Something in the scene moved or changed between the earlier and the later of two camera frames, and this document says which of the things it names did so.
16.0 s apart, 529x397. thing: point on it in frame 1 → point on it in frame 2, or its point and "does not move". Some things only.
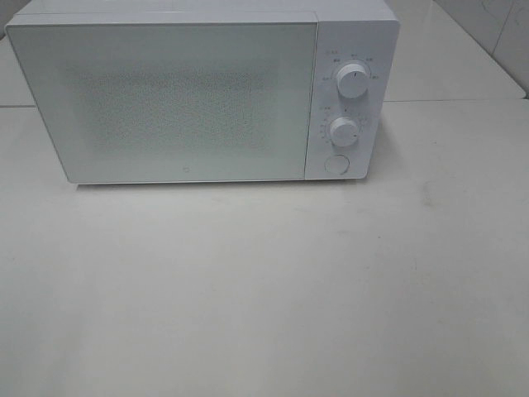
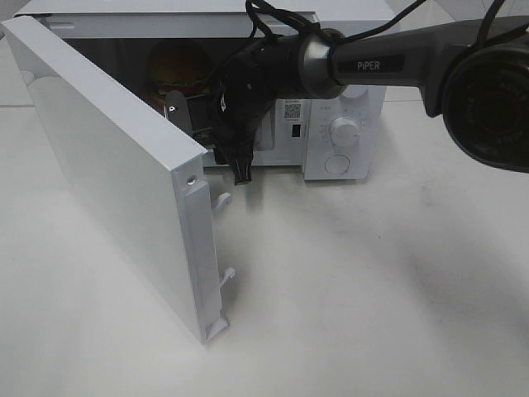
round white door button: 336,164 does not move
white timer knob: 343,131 does not move
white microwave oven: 152,102 → 150,175
